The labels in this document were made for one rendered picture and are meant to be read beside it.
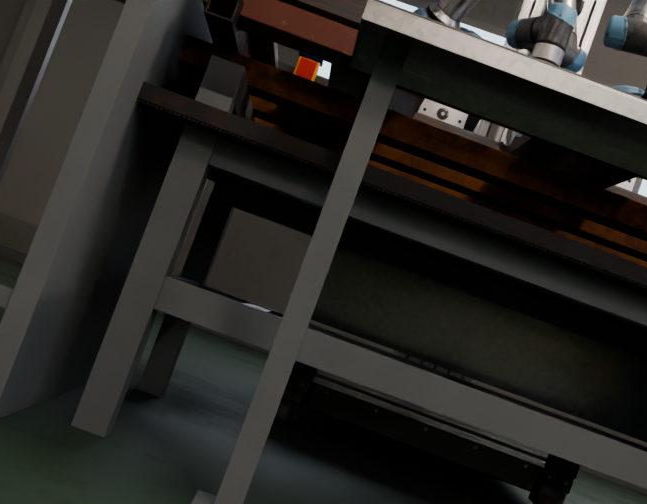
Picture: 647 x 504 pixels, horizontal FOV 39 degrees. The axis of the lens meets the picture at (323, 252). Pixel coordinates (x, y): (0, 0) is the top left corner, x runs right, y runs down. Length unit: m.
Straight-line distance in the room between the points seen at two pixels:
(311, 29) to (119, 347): 0.64
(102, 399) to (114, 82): 0.53
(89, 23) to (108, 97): 4.47
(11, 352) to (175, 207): 0.37
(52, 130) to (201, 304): 4.27
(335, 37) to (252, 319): 0.51
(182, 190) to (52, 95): 4.28
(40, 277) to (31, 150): 4.40
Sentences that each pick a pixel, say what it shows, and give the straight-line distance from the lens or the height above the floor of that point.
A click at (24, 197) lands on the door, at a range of 5.78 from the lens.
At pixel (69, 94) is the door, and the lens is 5.81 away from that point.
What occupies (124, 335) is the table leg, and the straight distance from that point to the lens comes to 1.59.
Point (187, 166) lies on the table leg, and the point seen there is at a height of 0.48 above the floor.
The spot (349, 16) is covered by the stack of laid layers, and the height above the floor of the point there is 0.82.
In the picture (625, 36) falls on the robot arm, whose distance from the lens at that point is 2.25.
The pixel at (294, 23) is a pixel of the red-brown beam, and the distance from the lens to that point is 1.63.
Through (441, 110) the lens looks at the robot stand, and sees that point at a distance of 2.61.
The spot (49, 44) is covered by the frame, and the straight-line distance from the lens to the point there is 2.83.
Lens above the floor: 0.32
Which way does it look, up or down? 4 degrees up
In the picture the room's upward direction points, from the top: 20 degrees clockwise
